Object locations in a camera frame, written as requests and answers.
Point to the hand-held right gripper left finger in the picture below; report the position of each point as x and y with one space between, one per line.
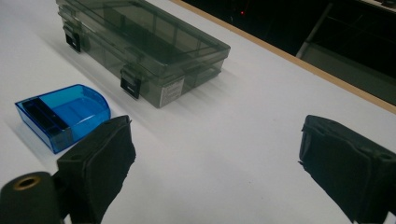
96 165

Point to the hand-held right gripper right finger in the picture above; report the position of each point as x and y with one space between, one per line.
345 168

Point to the small blue transparent plastic box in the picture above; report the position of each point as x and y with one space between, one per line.
79 109

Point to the grey transparent plastic storage box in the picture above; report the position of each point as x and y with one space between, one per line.
149 37

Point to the grey metal stand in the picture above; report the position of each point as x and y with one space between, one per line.
342 68

